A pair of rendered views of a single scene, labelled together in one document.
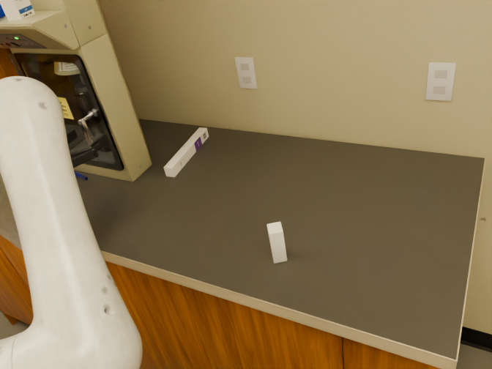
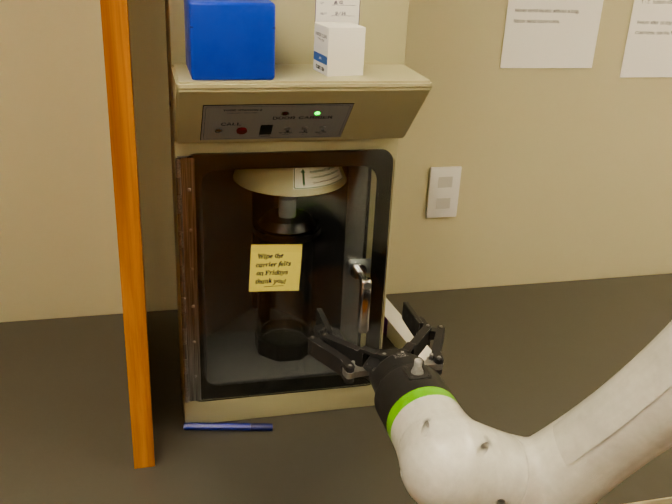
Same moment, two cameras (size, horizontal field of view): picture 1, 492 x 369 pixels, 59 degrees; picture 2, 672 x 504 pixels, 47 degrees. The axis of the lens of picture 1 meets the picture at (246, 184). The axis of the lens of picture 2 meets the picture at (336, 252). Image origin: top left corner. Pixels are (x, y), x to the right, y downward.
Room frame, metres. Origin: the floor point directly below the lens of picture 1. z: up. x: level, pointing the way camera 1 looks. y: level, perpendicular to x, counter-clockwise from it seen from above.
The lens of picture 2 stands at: (0.58, 1.26, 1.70)
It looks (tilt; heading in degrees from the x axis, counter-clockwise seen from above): 24 degrees down; 311
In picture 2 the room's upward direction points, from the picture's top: 3 degrees clockwise
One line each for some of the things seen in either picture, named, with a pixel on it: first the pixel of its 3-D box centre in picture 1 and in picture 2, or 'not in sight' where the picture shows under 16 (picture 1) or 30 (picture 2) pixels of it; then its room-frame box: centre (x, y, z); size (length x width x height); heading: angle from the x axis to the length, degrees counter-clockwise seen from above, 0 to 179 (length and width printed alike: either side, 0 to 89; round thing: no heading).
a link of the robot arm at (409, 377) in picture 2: not in sight; (414, 401); (1.04, 0.58, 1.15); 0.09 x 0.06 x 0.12; 56
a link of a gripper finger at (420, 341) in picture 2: (75, 157); (414, 348); (1.12, 0.47, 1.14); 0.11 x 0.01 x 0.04; 105
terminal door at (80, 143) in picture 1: (69, 113); (288, 280); (1.33, 0.51, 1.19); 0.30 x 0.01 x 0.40; 56
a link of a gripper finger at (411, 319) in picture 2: (99, 143); (412, 320); (1.17, 0.41, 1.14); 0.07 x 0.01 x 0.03; 146
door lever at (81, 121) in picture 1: (89, 128); (361, 299); (1.24, 0.44, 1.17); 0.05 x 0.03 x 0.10; 146
